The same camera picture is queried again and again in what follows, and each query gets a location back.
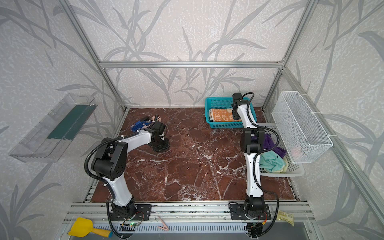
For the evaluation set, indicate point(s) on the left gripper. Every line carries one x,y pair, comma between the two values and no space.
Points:
160,144

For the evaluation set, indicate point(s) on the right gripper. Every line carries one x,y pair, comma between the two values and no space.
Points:
237,115

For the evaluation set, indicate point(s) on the orange patterned towel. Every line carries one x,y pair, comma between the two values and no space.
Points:
221,115

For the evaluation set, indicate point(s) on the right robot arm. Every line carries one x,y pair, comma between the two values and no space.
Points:
252,145

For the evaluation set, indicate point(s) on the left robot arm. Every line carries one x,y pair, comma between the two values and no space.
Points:
106,163

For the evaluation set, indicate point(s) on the beige rubber bands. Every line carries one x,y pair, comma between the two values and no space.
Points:
156,118

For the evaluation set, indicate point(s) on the teal plastic basket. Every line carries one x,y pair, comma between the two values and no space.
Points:
220,103

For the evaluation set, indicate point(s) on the mint green cloth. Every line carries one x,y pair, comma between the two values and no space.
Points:
271,162

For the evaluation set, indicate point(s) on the white plastic laundry basket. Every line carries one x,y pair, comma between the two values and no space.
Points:
294,170

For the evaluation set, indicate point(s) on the pink clothespin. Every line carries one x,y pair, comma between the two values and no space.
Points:
164,226

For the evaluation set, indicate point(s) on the yellow label tag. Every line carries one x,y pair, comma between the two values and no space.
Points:
286,217

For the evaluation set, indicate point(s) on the yellow plastic scoop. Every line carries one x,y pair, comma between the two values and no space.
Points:
82,227

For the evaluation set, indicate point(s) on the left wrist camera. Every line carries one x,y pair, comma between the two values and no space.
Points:
159,128

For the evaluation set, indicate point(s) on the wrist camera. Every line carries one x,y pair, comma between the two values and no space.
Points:
237,97
159,128

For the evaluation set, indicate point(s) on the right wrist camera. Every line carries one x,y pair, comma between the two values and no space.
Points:
237,97

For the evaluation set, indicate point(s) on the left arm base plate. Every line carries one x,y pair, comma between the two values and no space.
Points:
140,212

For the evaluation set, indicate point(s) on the white wire mesh basket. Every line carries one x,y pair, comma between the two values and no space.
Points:
300,129

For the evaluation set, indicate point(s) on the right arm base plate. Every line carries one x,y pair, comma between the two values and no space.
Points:
240,211

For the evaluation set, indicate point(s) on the clear plastic wall shelf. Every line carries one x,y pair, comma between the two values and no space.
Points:
49,139

